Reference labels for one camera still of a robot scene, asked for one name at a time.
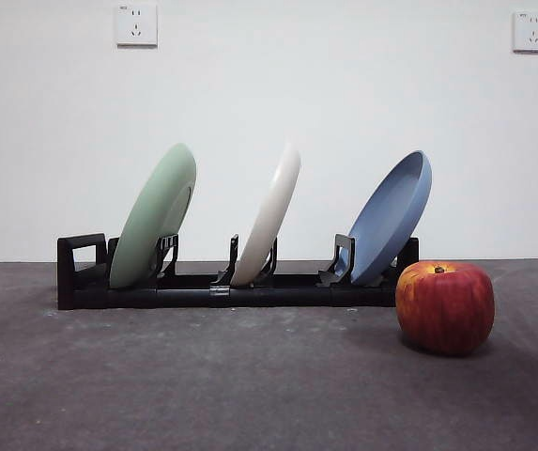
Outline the pale green plate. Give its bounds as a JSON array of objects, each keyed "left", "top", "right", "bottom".
[{"left": 108, "top": 143, "right": 198, "bottom": 290}]

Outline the red apple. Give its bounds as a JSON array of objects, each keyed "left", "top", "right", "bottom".
[{"left": 394, "top": 261, "right": 496, "bottom": 357}]

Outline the cream white plate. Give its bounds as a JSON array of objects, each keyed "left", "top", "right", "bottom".
[{"left": 229, "top": 143, "right": 302, "bottom": 287}]

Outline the black plate rack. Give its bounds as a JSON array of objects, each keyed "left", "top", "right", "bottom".
[{"left": 56, "top": 233, "right": 421, "bottom": 311}]

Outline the blue plate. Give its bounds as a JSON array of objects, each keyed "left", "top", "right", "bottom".
[{"left": 346, "top": 149, "right": 433, "bottom": 286}]

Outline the white wall socket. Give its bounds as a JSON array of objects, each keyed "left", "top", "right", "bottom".
[
  {"left": 512, "top": 11, "right": 538, "bottom": 54},
  {"left": 116, "top": 3, "right": 159, "bottom": 48}
]

